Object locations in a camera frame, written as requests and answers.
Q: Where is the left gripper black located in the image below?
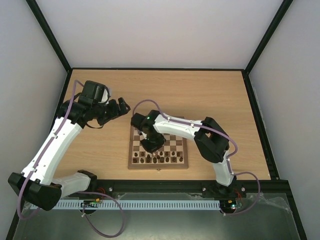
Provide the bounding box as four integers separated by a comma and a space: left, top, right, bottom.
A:
93, 97, 131, 126

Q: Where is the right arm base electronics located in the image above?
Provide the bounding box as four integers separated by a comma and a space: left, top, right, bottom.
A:
219, 190, 247, 215

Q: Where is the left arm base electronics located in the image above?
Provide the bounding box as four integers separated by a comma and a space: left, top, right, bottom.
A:
79, 194, 105, 215

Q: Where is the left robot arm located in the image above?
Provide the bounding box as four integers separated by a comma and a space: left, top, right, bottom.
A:
8, 80, 131, 211

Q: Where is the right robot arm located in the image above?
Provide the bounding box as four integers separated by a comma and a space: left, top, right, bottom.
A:
130, 110, 236, 197

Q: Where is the dark pieces back row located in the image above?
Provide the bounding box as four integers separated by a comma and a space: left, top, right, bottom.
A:
132, 151, 184, 158

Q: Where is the dark pieces row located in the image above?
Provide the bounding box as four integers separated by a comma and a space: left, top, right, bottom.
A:
131, 156, 188, 165
132, 151, 184, 158

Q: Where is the dark pieces front row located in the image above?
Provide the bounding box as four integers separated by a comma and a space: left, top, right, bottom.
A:
131, 156, 188, 165

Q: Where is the wooden chess board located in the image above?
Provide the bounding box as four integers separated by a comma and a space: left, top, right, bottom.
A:
127, 126, 189, 171

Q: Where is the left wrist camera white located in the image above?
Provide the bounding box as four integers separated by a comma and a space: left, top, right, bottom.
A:
100, 86, 112, 105

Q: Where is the grey slotted cable duct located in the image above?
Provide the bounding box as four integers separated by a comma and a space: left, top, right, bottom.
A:
29, 199, 221, 211

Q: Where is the black aluminium frame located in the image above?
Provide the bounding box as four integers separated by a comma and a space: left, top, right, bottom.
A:
27, 0, 307, 240

